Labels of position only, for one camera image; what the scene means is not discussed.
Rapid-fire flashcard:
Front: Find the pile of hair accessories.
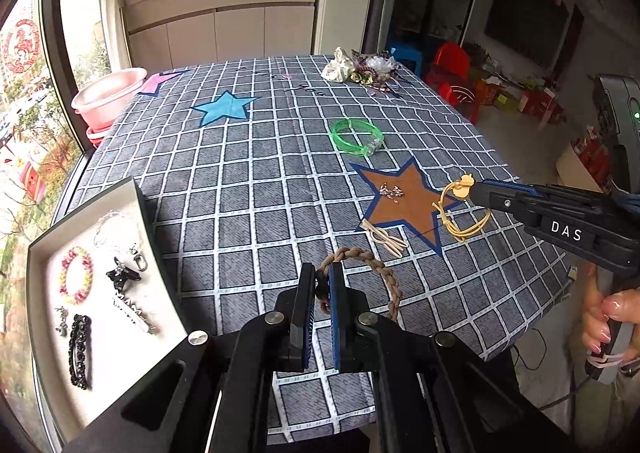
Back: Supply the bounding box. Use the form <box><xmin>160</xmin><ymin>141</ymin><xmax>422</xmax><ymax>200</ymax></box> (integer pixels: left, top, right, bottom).
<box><xmin>350</xmin><ymin>49</ymin><xmax>416</xmax><ymax>96</ymax></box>

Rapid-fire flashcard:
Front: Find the white cabinet counter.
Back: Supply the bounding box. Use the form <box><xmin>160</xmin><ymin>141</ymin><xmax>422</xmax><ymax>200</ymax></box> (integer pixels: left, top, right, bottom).
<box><xmin>122</xmin><ymin>0</ymin><xmax>323</xmax><ymax>78</ymax></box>

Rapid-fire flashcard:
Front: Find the pink star patch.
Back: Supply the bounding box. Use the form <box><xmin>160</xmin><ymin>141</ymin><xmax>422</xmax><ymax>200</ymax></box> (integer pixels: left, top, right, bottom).
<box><xmin>136</xmin><ymin>70</ymin><xmax>183</xmax><ymax>98</ymax></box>

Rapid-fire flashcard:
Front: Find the pink yellow flower bracelet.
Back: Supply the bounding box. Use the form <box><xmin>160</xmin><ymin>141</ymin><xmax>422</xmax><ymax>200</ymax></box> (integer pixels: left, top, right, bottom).
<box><xmin>59</xmin><ymin>247</ymin><xmax>95</xmax><ymax>305</ymax></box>

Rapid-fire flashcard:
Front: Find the green translucent bangle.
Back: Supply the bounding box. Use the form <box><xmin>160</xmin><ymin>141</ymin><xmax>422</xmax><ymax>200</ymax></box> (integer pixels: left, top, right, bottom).
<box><xmin>330</xmin><ymin>118</ymin><xmax>385</xmax><ymax>156</ymax></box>

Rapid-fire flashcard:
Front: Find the dark wall board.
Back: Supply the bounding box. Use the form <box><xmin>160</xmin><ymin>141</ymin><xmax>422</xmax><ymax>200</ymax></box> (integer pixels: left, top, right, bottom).
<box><xmin>485</xmin><ymin>0</ymin><xmax>571</xmax><ymax>68</ymax></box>

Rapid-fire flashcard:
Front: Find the white fabric flower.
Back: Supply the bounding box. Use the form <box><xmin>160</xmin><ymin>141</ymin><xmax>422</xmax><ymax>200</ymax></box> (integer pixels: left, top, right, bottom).
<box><xmin>321</xmin><ymin>47</ymin><xmax>358</xmax><ymax>82</ymax></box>

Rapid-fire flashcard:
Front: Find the white tray with dark rim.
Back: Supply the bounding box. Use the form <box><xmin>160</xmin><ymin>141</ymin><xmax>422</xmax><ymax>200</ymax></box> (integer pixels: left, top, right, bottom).
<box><xmin>26</xmin><ymin>177</ymin><xmax>203</xmax><ymax>444</ymax></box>

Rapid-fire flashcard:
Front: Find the red plastic stool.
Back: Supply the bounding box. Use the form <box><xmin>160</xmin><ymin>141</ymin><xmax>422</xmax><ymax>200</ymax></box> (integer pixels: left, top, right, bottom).
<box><xmin>440</xmin><ymin>80</ymin><xmax>483</xmax><ymax>124</ymax></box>

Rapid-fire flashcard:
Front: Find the blue star patch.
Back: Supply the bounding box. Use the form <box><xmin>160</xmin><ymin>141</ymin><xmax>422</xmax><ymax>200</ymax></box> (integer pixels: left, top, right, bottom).
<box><xmin>192</xmin><ymin>90</ymin><xmax>258</xmax><ymax>128</ymax></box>

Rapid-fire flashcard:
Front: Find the brown braided bracelet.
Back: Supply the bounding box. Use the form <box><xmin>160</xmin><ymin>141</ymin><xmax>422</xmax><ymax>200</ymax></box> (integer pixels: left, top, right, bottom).
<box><xmin>316</xmin><ymin>247</ymin><xmax>399</xmax><ymax>321</ymax></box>

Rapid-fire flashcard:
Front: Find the clear crystal bead bracelet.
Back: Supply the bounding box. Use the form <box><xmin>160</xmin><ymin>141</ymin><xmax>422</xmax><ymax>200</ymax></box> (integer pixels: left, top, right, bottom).
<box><xmin>92</xmin><ymin>210</ymin><xmax>148</xmax><ymax>271</ymax></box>

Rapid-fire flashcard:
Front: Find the yellow cord bracelet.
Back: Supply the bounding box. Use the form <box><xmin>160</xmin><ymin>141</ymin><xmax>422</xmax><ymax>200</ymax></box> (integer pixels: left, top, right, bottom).
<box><xmin>432</xmin><ymin>174</ymin><xmax>493</xmax><ymax>240</ymax></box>

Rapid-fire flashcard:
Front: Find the red paper window decal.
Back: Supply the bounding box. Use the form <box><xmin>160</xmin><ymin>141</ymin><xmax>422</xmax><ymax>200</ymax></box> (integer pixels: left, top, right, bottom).
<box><xmin>2</xmin><ymin>19</ymin><xmax>42</xmax><ymax>74</ymax></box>

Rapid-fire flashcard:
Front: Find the brown star patch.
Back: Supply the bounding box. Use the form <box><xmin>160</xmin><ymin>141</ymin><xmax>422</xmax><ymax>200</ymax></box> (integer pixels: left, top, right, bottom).
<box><xmin>350</xmin><ymin>157</ymin><xmax>466</xmax><ymax>256</ymax></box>

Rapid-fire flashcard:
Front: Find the red plastic chair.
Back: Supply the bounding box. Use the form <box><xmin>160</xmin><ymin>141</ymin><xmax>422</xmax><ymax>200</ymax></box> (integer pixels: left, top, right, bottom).
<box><xmin>425</xmin><ymin>42</ymin><xmax>472</xmax><ymax>84</ymax></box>

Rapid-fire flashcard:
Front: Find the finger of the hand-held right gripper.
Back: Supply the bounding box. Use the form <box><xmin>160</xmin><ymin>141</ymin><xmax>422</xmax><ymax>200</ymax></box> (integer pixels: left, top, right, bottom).
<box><xmin>470</xmin><ymin>179</ymin><xmax>540</xmax><ymax>202</ymax></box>
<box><xmin>471</xmin><ymin>193</ymin><xmax>545</xmax><ymax>232</ymax></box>

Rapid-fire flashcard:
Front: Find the row of gift boxes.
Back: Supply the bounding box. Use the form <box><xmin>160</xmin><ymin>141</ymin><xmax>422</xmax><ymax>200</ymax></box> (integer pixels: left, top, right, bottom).
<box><xmin>472</xmin><ymin>78</ymin><xmax>566</xmax><ymax>126</ymax></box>

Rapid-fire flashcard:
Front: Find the blue plastic stool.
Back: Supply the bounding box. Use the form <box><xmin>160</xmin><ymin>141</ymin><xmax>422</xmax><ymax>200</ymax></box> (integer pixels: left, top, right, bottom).
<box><xmin>387</xmin><ymin>40</ymin><xmax>423</xmax><ymax>76</ymax></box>

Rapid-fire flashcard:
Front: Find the silver hair clip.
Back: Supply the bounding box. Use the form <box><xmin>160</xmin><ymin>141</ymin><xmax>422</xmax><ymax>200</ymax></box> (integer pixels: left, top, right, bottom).
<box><xmin>112</xmin><ymin>290</ymin><xmax>157</xmax><ymax>335</ymax></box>

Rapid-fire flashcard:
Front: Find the black beaded hair clip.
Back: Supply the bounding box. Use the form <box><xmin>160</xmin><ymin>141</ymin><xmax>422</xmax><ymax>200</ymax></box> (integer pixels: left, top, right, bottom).
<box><xmin>67</xmin><ymin>314</ymin><xmax>95</xmax><ymax>391</ymax></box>

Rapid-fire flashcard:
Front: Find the grey checked tablecloth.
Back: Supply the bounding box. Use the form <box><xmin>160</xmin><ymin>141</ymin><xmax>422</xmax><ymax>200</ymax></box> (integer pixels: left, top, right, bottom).
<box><xmin>65</xmin><ymin>55</ymin><xmax>573</xmax><ymax>449</ymax></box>

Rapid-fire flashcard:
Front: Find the black claw clip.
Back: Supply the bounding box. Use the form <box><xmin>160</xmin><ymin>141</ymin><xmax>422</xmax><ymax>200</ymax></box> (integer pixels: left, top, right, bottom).
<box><xmin>106</xmin><ymin>257</ymin><xmax>143</xmax><ymax>290</ymax></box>

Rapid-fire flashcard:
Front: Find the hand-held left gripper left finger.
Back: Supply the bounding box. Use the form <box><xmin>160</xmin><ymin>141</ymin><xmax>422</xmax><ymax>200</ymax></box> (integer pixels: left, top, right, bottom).
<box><xmin>62</xmin><ymin>260</ymin><xmax>318</xmax><ymax>453</ymax></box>

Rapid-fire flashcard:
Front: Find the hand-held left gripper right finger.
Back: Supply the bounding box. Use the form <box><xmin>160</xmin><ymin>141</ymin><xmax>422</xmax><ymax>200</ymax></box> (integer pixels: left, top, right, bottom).
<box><xmin>326</xmin><ymin>263</ymin><xmax>581</xmax><ymax>453</ymax></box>

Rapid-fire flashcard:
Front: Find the black floor cable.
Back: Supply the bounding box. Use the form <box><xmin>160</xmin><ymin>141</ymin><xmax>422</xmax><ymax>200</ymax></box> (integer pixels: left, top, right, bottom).
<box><xmin>515</xmin><ymin>328</ymin><xmax>593</xmax><ymax>411</ymax></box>

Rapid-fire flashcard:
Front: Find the person's right hand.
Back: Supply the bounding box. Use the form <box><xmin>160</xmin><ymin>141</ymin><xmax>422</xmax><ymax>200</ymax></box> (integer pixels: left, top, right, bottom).
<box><xmin>581</xmin><ymin>263</ymin><xmax>640</xmax><ymax>355</ymax></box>

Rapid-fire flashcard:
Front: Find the pink plastic basin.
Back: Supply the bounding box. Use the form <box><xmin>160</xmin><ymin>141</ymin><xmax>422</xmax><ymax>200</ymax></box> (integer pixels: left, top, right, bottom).
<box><xmin>71</xmin><ymin>68</ymin><xmax>148</xmax><ymax>148</ymax></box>

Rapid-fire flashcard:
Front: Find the beige strip hair clip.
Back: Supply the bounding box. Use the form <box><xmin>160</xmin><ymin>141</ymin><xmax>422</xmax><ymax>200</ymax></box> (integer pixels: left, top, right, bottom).
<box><xmin>361</xmin><ymin>222</ymin><xmax>410</xmax><ymax>255</ymax></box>

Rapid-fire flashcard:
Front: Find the beige container of red packets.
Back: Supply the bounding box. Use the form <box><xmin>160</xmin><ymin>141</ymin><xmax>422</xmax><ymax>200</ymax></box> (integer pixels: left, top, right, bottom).
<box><xmin>556</xmin><ymin>133</ymin><xmax>613</xmax><ymax>191</ymax></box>

